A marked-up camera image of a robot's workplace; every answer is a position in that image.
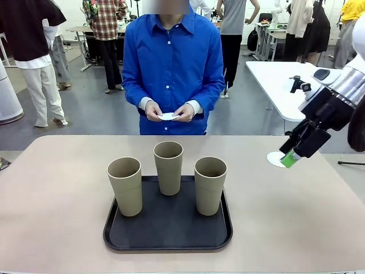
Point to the white table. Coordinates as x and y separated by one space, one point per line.
271 82

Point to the black rod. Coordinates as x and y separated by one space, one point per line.
350 163

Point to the person in blue shirt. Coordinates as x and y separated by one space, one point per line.
171 71

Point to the person's right forearm blue sleeve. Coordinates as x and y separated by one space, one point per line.
134 95

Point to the person's left hand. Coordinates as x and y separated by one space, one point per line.
186 112

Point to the black backpack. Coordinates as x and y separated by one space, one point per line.
252 40

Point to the person black top white trousers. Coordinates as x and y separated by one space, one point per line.
28 34

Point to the dark patterned board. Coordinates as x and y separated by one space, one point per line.
4 164

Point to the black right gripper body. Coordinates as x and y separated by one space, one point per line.
328 111

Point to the person in cream top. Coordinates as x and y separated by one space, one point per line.
299 17

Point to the person in plaid shirt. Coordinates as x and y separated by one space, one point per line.
105 23

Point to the white cylindrical appliance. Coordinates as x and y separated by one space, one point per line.
8 97

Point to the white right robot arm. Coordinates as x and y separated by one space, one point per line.
352 77

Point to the black plastic tray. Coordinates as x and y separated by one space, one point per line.
171 228

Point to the white scalloped paper coaster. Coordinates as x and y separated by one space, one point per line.
168 116
273 158

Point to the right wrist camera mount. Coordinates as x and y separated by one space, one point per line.
299 84

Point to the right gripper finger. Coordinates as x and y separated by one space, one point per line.
296 134
310 142

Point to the person in yellow top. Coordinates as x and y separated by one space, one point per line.
352 11

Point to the person's right hand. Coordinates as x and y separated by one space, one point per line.
152 111

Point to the person grey shirt black trousers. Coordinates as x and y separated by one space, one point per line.
231 20

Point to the person in grey trousers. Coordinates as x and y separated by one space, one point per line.
60 62

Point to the beige background desk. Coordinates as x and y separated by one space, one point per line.
82 29

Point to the person in white shirt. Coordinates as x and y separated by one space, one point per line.
199 5

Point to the grey background desk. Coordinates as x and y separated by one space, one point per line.
273 34

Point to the person's left forearm blue sleeve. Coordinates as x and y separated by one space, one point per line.
209 97

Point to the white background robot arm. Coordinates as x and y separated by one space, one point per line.
276 14

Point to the beige tall cup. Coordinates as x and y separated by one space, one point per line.
209 194
168 174
127 194

